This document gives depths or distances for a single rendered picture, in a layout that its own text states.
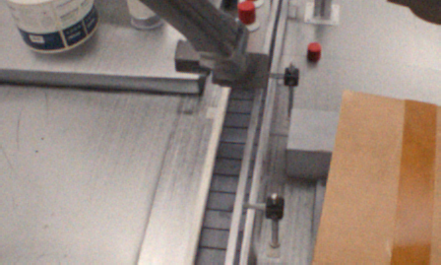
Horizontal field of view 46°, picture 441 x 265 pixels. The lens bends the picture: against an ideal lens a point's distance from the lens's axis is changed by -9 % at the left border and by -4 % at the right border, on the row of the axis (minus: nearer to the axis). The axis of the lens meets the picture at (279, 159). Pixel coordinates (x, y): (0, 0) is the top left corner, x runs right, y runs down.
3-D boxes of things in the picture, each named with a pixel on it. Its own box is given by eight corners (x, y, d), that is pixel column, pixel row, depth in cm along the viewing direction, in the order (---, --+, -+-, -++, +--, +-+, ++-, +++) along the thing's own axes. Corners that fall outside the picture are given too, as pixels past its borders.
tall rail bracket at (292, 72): (264, 110, 117) (263, 54, 104) (297, 113, 117) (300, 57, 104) (262, 122, 115) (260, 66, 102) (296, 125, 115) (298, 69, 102)
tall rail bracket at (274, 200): (244, 233, 100) (239, 183, 86) (283, 237, 99) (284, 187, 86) (241, 249, 98) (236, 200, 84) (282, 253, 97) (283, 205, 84)
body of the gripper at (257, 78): (216, 51, 102) (209, 45, 95) (269, 55, 101) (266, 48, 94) (213, 85, 102) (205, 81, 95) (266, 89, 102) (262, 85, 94)
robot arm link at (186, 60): (232, 73, 82) (243, 23, 83) (161, 64, 83) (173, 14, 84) (240, 95, 94) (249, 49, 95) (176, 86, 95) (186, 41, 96)
